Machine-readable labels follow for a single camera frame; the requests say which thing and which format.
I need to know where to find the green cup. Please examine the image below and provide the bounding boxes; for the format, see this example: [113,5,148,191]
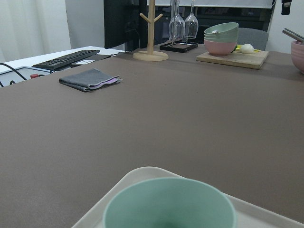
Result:
[103,178,238,228]

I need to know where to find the cream rabbit tray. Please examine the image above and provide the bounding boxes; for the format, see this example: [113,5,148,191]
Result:
[73,167,304,228]

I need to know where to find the black tray with glasses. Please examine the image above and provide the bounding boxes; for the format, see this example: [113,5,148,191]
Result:
[159,41,198,53]

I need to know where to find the wooden mug tree stand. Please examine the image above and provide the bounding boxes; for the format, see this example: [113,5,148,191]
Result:
[133,0,169,62]

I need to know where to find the grey folded cloth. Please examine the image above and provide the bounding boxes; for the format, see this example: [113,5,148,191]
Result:
[59,68,121,92]

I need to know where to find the left wine glass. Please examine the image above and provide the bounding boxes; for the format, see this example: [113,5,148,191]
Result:
[169,0,185,42]

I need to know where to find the wine glass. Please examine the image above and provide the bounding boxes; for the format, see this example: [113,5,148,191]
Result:
[184,0,199,39]
[169,0,185,42]

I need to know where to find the pink bowl under stack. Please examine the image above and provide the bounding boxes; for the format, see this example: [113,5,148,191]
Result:
[204,39,237,56]

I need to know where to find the black monitor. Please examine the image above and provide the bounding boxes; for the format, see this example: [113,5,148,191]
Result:
[104,0,148,51]

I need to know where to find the right wine glass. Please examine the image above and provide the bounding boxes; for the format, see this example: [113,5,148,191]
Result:
[184,0,199,39]

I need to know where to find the black keyboard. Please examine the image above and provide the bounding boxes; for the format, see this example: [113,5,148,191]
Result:
[33,50,100,71]

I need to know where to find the stacked green bowls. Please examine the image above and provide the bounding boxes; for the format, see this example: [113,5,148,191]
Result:
[204,22,239,43]

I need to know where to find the white garlic bulb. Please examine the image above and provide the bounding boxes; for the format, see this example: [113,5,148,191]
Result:
[239,44,254,54]

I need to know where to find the wooden cutting board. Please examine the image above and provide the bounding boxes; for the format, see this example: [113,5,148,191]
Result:
[196,51,269,69]

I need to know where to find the pink ribbed bowl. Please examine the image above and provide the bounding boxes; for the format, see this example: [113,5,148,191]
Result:
[291,41,304,74]

